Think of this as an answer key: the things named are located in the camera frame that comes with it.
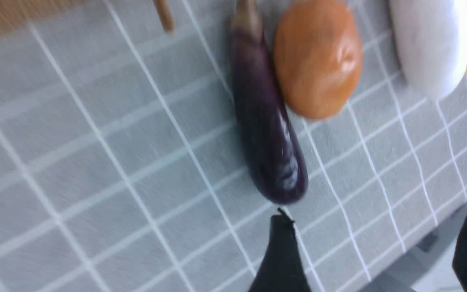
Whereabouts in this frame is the woven wicker basket green lining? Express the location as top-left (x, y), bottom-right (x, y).
top-left (0, 0), bottom-right (176, 43)

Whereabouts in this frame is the white radish with leaves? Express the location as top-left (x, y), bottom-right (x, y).
top-left (388, 0), bottom-right (467, 101)

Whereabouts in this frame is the grey checkered tablecloth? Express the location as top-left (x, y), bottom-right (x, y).
top-left (0, 0), bottom-right (467, 292)

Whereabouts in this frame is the brown potato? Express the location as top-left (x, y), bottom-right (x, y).
top-left (273, 0), bottom-right (363, 120)

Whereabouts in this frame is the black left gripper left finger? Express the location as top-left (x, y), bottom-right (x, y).
top-left (248, 208), bottom-right (311, 292)

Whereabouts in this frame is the purple eggplant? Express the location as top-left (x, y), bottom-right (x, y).
top-left (229, 0), bottom-right (309, 205)

